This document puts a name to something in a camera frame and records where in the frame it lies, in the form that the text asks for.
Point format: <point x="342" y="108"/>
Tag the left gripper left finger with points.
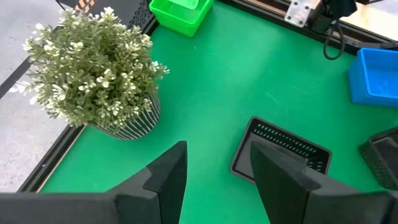
<point x="161" y="193"/>

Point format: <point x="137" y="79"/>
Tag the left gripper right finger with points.
<point x="286" y="193"/>

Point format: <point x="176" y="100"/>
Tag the black plastic basket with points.
<point x="244" y="155"/>
<point x="382" y="161"/>
<point x="231" y="170"/>

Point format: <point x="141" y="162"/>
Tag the blue plastic basket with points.
<point x="373" y="77"/>

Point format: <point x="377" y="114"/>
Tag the green plastic basket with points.
<point x="186" y="3"/>
<point x="183" y="18"/>

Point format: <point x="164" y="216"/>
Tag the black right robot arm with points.
<point x="337" y="9"/>

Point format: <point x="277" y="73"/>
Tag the artificial plant in striped pot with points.
<point x="93" y="71"/>

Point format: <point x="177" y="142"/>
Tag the plywood side board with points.
<point x="373" y="18"/>

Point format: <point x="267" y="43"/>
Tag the black hazard-striped floor mat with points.
<point x="84" y="3"/>

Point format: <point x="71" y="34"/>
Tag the black aluminium table frame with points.
<point x="46" y="161"/>

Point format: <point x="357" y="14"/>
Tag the metal corner bracket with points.
<point x="301" y="12"/>

